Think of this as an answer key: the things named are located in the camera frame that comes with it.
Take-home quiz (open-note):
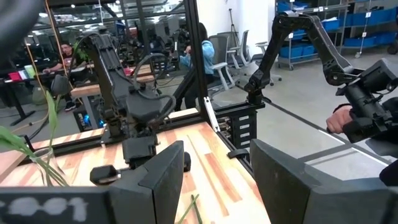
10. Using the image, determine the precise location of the black office desk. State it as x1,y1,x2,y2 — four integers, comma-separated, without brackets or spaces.
0,67,91,127

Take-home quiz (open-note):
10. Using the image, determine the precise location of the green cup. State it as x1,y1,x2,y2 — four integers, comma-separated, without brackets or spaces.
24,64,36,79

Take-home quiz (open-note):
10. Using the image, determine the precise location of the shelf rack with blue bins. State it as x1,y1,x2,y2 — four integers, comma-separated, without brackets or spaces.
275,0,398,71

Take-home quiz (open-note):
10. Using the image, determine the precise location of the computer with blue light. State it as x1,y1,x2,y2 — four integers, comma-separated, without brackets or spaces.
73,104,108,131

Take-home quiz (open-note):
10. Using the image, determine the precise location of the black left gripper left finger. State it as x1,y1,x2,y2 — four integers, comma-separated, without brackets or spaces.
107,139,185,224

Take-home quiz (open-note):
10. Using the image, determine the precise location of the clear glass vase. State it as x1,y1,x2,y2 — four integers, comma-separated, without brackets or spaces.
30,146,68,187

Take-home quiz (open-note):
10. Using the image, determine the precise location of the green potted plant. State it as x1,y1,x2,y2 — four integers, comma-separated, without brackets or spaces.
73,42,90,63

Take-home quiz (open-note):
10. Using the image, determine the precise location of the wooden workbench table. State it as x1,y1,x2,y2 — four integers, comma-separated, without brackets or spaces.
70,63,156,131

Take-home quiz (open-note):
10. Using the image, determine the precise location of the red artificial tulip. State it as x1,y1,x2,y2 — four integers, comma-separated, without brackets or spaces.
0,126,68,187

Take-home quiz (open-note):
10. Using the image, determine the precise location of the person's hand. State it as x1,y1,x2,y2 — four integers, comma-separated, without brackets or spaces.
325,105,354,134

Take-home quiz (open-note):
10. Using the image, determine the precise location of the black slotted control box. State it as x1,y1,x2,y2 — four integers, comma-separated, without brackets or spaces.
222,107,259,150

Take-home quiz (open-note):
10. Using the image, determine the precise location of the person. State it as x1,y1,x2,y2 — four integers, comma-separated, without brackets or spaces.
42,40,82,112
174,22,216,110

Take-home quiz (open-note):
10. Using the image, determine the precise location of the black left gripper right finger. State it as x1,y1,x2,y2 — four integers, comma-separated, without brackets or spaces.
249,139,355,224

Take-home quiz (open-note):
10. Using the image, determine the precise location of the black table clamp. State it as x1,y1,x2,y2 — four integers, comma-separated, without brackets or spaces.
226,148,250,160

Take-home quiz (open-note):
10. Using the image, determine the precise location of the wooden shelf with black legs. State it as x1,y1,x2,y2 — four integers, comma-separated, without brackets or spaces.
0,148,34,183

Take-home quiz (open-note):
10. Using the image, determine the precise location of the grey office chair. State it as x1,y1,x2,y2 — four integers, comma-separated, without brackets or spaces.
207,34,239,91

